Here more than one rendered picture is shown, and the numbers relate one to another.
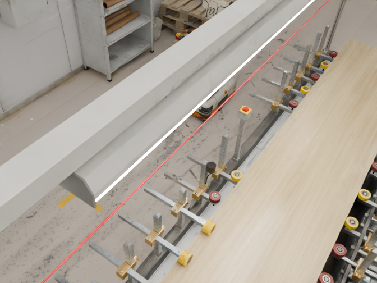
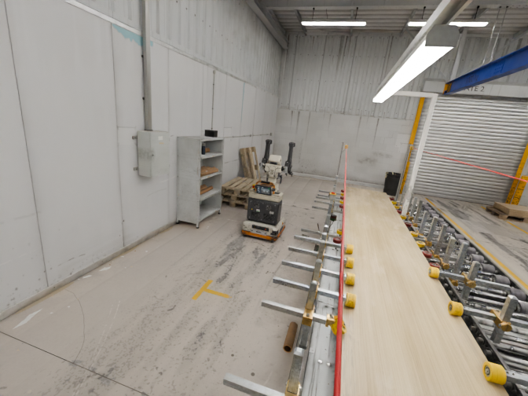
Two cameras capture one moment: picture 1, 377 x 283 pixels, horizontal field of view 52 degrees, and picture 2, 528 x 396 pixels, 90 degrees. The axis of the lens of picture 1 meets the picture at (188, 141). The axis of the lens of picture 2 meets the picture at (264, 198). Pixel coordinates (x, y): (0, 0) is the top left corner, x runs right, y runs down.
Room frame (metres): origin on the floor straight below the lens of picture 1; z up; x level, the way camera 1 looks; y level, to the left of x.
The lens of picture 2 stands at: (-0.51, 1.20, 1.94)
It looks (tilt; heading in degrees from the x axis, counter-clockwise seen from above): 16 degrees down; 343
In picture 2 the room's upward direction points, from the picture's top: 6 degrees clockwise
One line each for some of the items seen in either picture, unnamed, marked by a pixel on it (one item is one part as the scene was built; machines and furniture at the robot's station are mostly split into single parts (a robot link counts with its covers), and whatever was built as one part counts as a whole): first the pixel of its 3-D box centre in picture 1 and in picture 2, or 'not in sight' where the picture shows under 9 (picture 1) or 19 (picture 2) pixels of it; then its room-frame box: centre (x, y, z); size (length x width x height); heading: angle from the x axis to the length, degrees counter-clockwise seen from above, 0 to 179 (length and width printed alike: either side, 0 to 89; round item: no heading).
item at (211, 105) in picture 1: (200, 89); (264, 225); (3.69, -0.10, 0.16); 0.67 x 0.64 x 0.25; 147
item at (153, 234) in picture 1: (155, 234); not in sight; (1.22, 0.16, 0.95); 0.14 x 0.06 x 0.05; 148
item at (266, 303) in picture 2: not in sight; (293, 311); (0.61, 0.64, 0.95); 0.36 x 0.03 x 0.03; 58
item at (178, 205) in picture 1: (179, 206); not in sight; (1.43, 0.03, 0.95); 0.14 x 0.06 x 0.05; 148
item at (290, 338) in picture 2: not in sight; (291, 336); (1.32, 0.27, 0.04); 0.30 x 0.08 x 0.08; 148
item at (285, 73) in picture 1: (280, 93); not in sight; (2.73, -0.78, 0.91); 0.04 x 0.04 x 0.48; 58
